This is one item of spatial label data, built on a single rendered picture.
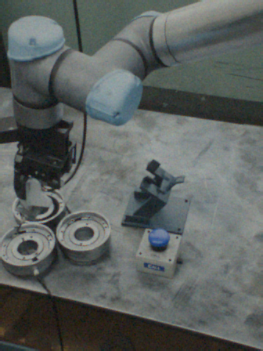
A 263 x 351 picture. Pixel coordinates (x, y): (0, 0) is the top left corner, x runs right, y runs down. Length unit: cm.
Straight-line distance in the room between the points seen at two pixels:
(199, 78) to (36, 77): 198
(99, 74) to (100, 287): 44
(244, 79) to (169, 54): 189
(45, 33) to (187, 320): 53
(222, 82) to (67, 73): 199
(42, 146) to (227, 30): 35
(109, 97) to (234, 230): 50
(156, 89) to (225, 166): 157
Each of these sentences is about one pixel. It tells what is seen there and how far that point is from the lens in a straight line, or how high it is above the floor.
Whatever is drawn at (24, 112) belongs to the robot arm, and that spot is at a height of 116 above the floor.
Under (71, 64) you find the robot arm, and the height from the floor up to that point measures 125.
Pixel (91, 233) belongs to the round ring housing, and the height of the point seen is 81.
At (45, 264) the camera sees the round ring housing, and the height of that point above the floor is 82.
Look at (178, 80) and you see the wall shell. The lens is 276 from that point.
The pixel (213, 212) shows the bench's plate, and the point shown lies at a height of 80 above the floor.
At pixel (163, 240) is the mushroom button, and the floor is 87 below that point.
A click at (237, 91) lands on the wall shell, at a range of 273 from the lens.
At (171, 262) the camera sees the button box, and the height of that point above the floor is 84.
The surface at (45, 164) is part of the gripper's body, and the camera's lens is 90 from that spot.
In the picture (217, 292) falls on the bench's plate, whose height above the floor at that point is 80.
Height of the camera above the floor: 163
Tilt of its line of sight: 41 degrees down
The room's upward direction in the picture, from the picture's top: 2 degrees counter-clockwise
